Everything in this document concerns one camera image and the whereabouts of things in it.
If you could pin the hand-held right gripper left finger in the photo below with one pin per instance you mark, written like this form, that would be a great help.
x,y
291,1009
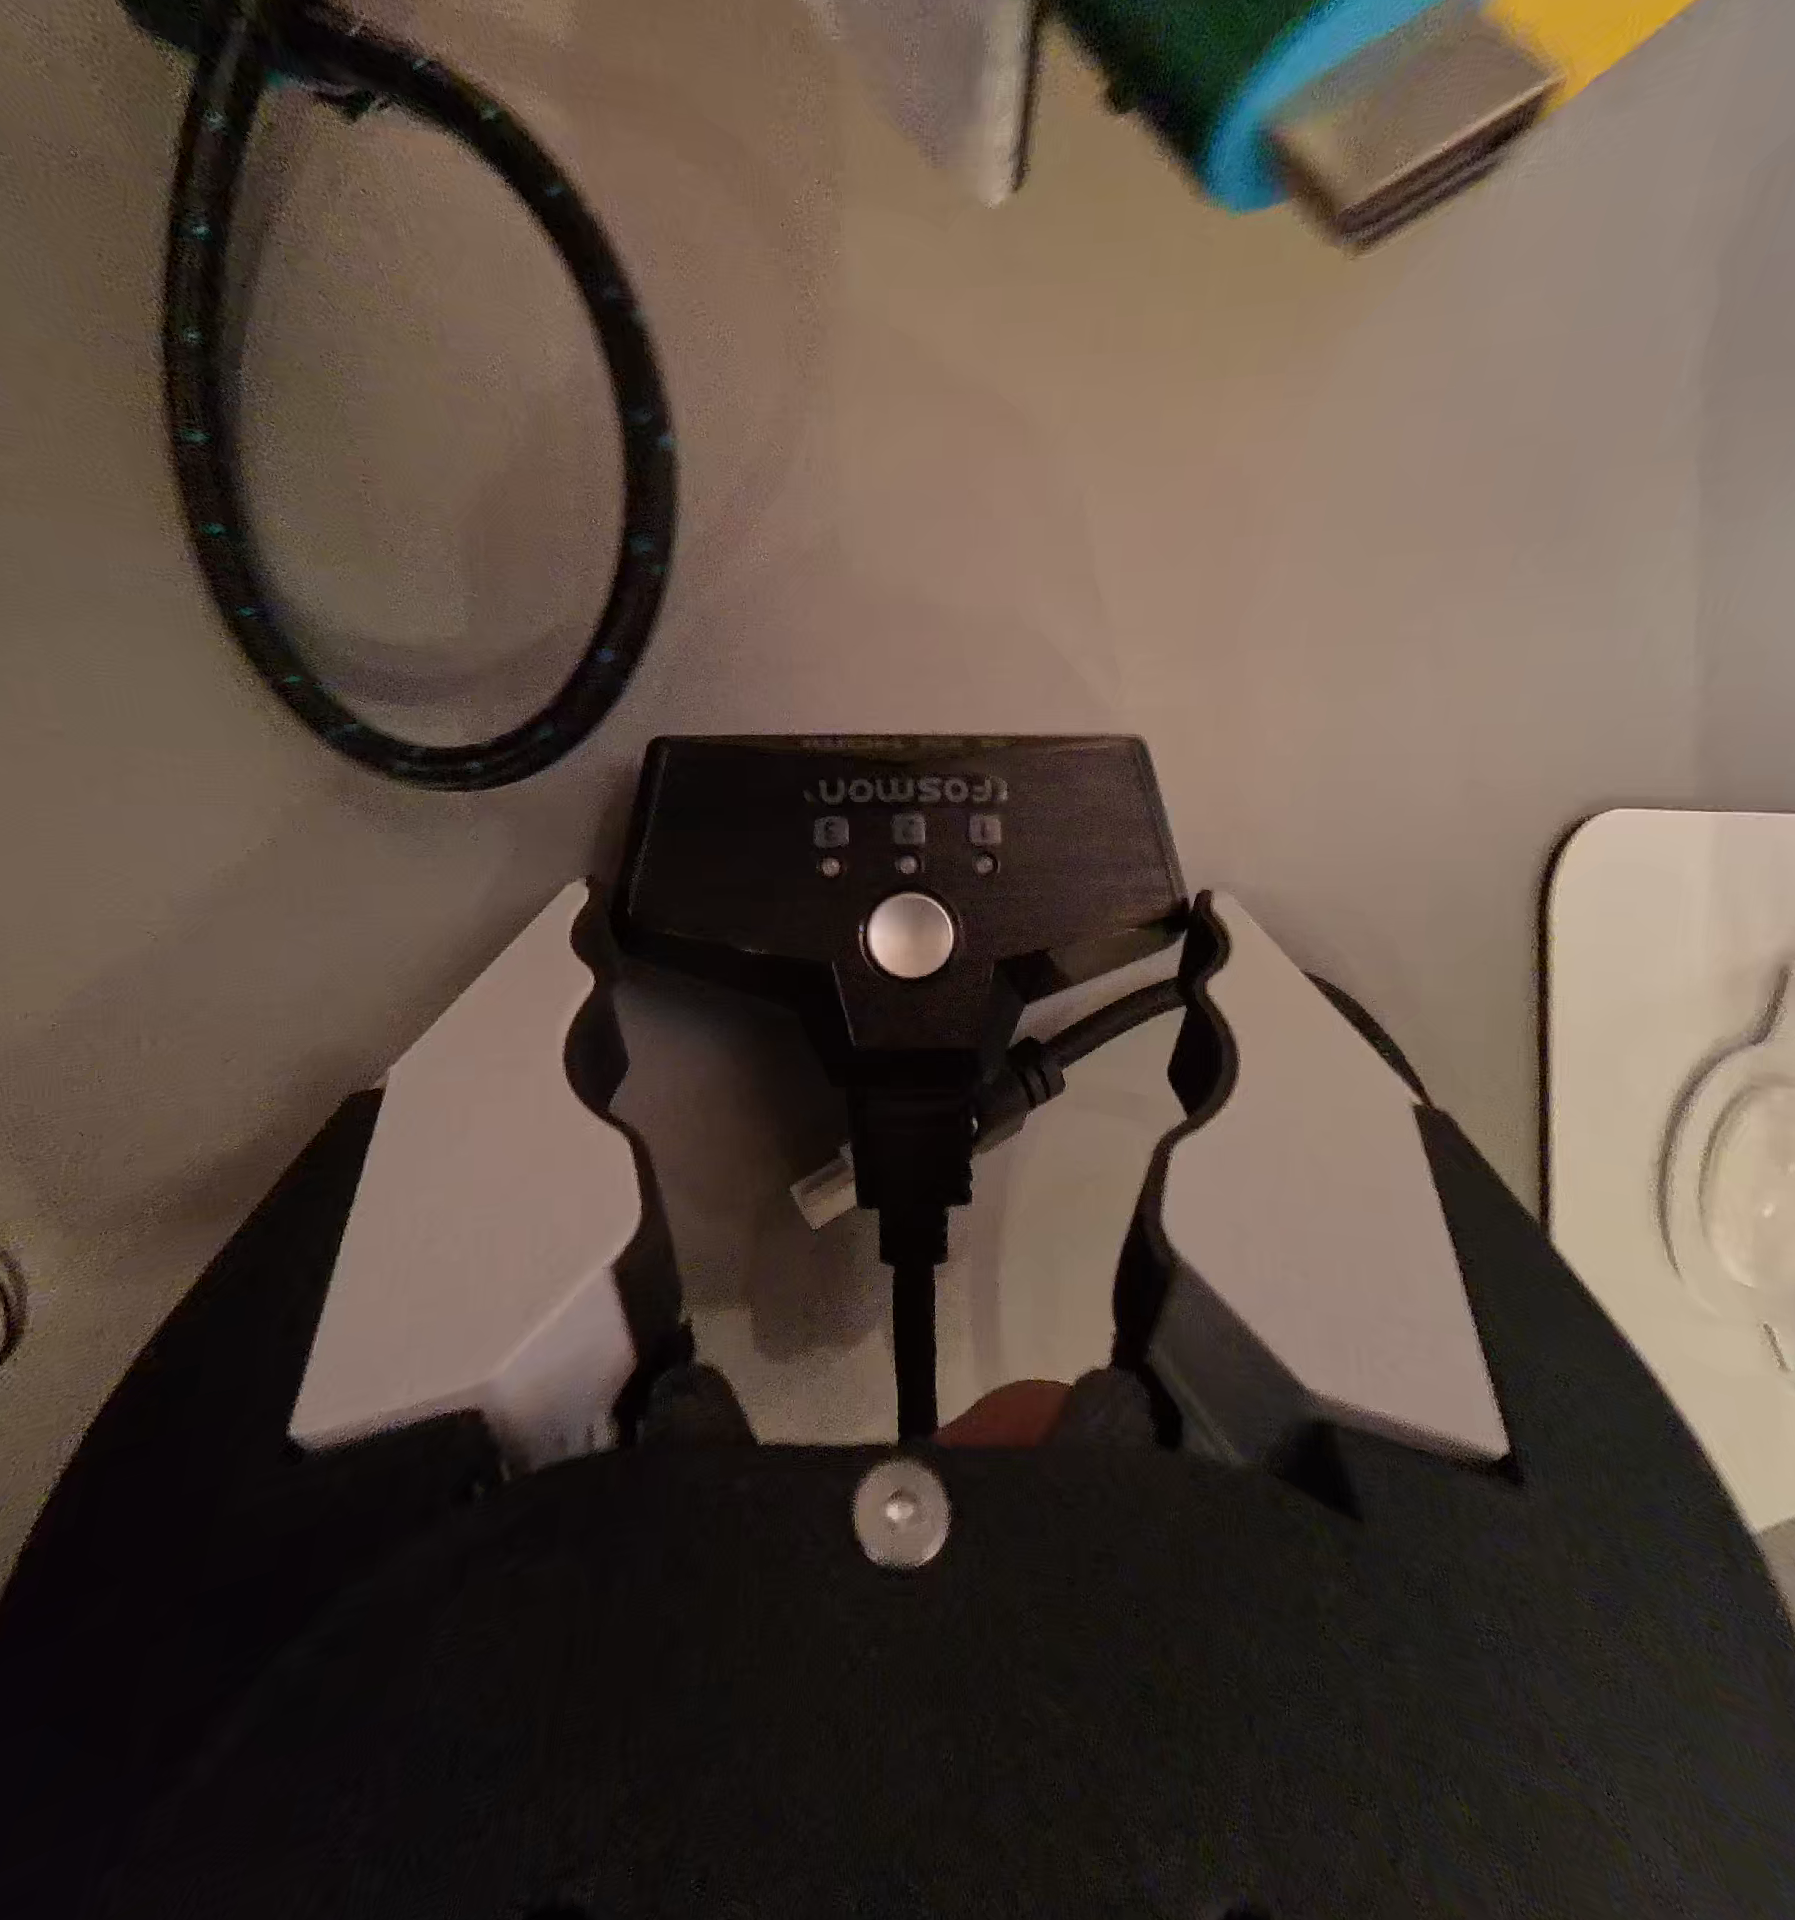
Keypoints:
x,y
461,1229

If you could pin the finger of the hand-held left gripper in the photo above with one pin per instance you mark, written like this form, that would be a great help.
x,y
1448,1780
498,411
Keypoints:
x,y
941,75

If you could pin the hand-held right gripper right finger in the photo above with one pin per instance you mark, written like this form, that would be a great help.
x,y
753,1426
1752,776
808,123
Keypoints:
x,y
1332,1245

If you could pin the black hdmi port box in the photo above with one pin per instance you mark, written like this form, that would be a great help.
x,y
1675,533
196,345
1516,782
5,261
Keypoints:
x,y
749,854

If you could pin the white board stand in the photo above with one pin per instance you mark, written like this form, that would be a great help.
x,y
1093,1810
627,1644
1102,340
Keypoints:
x,y
1617,1048

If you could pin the yellow plastic bin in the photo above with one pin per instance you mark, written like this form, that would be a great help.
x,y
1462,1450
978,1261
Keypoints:
x,y
1603,31

